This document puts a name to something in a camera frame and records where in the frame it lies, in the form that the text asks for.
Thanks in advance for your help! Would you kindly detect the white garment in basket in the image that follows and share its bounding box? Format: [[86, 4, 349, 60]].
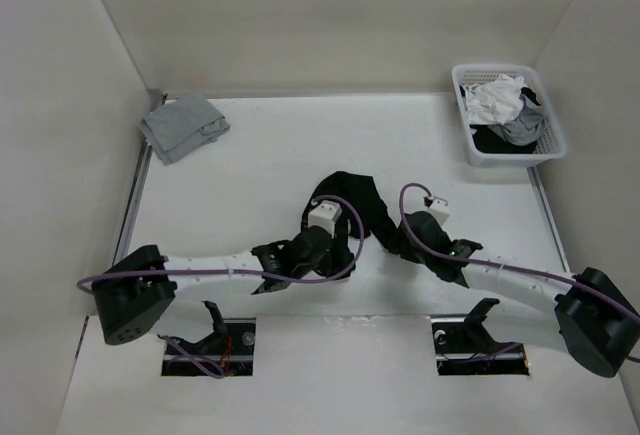
[[463, 74, 528, 125]]

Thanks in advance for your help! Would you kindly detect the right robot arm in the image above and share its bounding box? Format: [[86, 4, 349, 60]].
[[399, 211, 639, 378]]

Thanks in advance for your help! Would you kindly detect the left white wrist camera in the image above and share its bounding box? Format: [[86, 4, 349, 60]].
[[307, 201, 342, 237]]

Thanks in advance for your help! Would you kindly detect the folded grey tank top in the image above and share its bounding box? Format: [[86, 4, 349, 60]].
[[139, 94, 231, 166]]

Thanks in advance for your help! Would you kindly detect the right metal table rail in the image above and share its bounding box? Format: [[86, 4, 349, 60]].
[[527, 167, 571, 273]]

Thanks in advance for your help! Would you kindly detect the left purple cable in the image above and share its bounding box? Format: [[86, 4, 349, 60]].
[[77, 195, 369, 380]]

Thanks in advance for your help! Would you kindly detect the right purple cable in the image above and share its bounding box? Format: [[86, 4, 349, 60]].
[[397, 183, 640, 364]]

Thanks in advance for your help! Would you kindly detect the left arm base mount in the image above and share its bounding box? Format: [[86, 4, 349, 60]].
[[161, 318, 257, 377]]

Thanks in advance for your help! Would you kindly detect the white plastic laundry basket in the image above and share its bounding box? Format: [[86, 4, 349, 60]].
[[451, 63, 568, 168]]

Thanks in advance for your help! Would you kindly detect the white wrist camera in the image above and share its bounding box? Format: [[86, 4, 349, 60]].
[[307, 201, 342, 237], [424, 195, 450, 226]]

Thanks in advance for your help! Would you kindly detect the left metal table rail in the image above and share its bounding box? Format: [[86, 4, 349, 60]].
[[99, 88, 169, 316]]

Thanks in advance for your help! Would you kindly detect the metal table rail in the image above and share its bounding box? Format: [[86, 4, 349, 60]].
[[527, 167, 571, 273], [99, 88, 169, 316]]

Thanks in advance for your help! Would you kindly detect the purple cable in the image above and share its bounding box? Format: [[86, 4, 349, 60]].
[[397, 183, 640, 364], [77, 195, 369, 380]]

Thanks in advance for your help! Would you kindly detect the black tank top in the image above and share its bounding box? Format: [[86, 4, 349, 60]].
[[301, 171, 418, 273]]

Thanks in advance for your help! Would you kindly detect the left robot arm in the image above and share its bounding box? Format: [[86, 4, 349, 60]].
[[78, 222, 361, 354]]

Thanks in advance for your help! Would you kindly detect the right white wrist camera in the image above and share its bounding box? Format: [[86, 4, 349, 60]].
[[424, 195, 450, 226]]

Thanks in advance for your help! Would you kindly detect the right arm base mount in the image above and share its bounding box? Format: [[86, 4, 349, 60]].
[[431, 318, 529, 376]]

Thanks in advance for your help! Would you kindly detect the black garment in basket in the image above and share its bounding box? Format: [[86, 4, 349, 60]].
[[471, 88, 545, 154]]

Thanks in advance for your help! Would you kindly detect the grey garment in basket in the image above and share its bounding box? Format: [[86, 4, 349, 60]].
[[499, 106, 546, 146]]

